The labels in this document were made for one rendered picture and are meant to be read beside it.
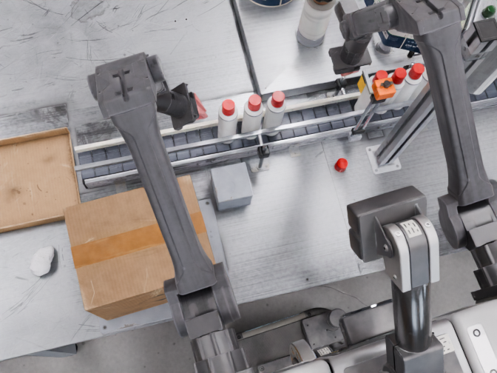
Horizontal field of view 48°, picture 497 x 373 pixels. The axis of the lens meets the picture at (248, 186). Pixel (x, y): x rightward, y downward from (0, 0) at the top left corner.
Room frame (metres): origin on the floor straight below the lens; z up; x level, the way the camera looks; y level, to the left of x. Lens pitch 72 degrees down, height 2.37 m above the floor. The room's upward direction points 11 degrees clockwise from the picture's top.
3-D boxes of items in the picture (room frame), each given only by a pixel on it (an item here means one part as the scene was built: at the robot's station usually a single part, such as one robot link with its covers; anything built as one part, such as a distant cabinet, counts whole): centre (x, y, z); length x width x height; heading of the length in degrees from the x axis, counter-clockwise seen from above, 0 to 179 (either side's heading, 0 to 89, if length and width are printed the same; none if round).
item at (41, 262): (0.18, 0.50, 0.85); 0.08 x 0.07 x 0.04; 144
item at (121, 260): (0.24, 0.22, 0.99); 0.30 x 0.24 x 0.27; 118
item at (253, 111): (0.66, 0.03, 0.98); 0.05 x 0.05 x 0.20
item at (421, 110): (0.68, -0.38, 1.16); 0.04 x 0.04 x 0.67; 24
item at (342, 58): (0.82, -0.19, 1.13); 0.10 x 0.07 x 0.07; 115
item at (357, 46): (0.83, -0.19, 1.19); 0.07 x 0.06 x 0.07; 29
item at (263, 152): (0.59, -0.01, 0.91); 0.07 x 0.03 x 0.16; 24
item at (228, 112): (0.63, 0.09, 0.98); 0.05 x 0.05 x 0.20
